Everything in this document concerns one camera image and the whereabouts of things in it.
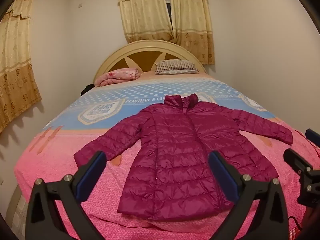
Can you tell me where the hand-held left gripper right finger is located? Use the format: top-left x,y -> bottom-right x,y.
208,151 -> 292,240

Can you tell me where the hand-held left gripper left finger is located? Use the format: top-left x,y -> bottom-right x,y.
25,151 -> 108,240

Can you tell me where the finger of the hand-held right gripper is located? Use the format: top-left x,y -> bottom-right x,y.
283,148 -> 315,175
305,128 -> 320,147

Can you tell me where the magenta quilted puffer jacket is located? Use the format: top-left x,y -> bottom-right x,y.
73,93 -> 293,222

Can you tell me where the pink and blue bedspread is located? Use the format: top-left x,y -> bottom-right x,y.
14,70 -> 320,240

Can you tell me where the dark cloth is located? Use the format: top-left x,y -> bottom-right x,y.
80,84 -> 97,97

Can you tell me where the pink floral folded blanket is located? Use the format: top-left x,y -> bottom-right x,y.
94,67 -> 141,88

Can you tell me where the cream arched headboard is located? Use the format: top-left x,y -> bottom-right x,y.
94,39 -> 207,84

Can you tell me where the striped pillow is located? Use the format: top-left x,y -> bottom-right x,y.
155,59 -> 200,75

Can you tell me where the beige floral side curtain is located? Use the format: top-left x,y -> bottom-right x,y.
0,0 -> 42,134

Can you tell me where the beige floral window curtain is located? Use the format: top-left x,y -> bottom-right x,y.
117,0 -> 215,65

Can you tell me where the black cable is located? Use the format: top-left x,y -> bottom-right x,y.
287,215 -> 305,231

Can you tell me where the cream bed frame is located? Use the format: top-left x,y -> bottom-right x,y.
5,185 -> 28,224

